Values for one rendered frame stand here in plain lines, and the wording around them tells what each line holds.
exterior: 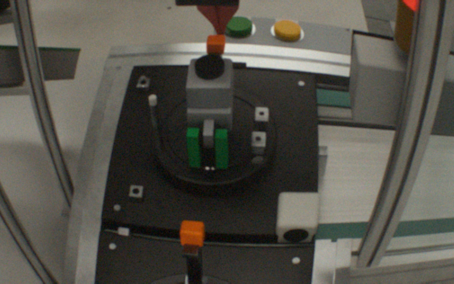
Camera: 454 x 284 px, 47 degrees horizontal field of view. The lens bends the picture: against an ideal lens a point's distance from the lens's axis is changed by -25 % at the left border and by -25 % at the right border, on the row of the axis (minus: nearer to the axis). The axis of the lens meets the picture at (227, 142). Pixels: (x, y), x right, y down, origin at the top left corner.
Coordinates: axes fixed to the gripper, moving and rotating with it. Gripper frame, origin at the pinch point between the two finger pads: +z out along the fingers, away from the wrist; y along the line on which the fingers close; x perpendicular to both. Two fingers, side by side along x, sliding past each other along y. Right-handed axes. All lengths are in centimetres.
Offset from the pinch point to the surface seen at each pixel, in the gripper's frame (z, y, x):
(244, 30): 9.2, 2.2, 10.2
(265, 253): 9.2, 6.2, -24.3
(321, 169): 12.4, 12.3, -10.5
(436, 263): 11.7, 29.6, -26.5
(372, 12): 106, 52, 147
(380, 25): 106, 55, 138
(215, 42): -1.4, -0.2, -4.4
